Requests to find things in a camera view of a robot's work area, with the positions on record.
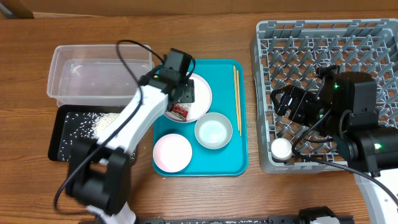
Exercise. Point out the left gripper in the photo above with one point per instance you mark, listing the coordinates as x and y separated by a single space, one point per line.
189 93

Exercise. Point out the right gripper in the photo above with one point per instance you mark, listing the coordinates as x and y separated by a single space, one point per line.
303 99

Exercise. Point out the red snack wrapper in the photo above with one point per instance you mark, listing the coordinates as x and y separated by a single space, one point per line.
180 110

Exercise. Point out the large white plate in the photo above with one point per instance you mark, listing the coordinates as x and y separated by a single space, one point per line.
202 103

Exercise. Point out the small white cup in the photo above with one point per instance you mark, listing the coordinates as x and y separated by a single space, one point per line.
281 149

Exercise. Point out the grey bowl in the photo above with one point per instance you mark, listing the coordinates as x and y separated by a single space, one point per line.
213 130

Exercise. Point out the small pink-white plate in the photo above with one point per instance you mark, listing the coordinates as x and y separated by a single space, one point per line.
172 153

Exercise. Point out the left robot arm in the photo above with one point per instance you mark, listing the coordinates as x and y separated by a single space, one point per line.
99 174

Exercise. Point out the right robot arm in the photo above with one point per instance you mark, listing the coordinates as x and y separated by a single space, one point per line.
344 111

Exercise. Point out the teal serving tray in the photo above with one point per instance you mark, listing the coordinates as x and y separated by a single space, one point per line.
231 160

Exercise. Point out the grey dish rack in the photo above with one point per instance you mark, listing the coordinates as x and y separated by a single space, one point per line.
288 53

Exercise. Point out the wooden chopstick left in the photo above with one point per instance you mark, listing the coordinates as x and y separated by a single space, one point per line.
236 97

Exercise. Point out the wooden chopstick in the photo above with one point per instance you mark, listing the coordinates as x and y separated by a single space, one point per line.
236 97
239 103

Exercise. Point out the wooden chopstick right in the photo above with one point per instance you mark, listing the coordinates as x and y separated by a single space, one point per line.
239 103

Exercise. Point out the clear plastic bin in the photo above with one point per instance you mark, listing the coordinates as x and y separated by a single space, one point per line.
89 75

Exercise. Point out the spilled rice grains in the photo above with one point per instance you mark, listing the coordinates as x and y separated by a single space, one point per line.
81 125

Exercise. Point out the black tray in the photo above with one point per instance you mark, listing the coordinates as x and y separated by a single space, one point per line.
60 117

